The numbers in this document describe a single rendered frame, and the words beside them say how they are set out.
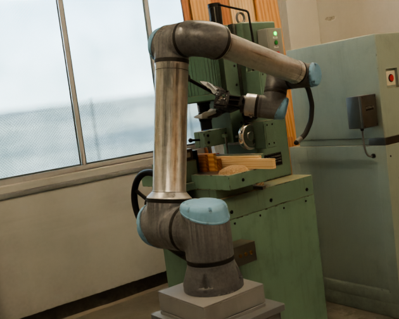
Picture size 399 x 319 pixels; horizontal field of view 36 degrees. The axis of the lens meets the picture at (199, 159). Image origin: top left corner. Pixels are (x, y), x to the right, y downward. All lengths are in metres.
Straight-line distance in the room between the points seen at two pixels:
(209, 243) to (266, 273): 0.86
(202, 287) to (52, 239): 1.98
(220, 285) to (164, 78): 0.68
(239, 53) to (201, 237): 0.62
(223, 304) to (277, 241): 0.91
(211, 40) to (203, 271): 0.71
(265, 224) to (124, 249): 1.53
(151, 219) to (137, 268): 2.07
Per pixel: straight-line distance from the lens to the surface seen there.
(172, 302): 1.93
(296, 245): 2.79
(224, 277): 1.87
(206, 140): 2.64
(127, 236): 3.97
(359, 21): 4.95
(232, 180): 2.40
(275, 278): 2.71
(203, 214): 1.83
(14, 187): 3.63
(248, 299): 1.91
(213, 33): 1.96
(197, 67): 2.61
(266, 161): 2.44
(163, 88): 2.00
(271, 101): 2.40
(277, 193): 2.68
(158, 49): 2.03
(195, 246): 1.86
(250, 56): 2.09
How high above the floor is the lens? 1.21
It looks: 6 degrees down
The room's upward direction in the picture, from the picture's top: 7 degrees counter-clockwise
